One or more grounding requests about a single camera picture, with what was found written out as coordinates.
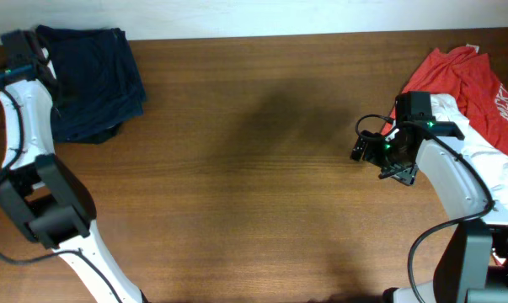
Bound navy blue shorts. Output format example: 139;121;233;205
35;25;147;143

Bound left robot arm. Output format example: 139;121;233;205
0;29;147;302

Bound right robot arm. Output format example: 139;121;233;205
350;91;508;303

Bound black folded garment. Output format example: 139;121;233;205
67;123;122;145

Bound white garment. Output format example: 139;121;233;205
431;93;508;203

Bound red t-shirt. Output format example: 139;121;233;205
403;45;508;156

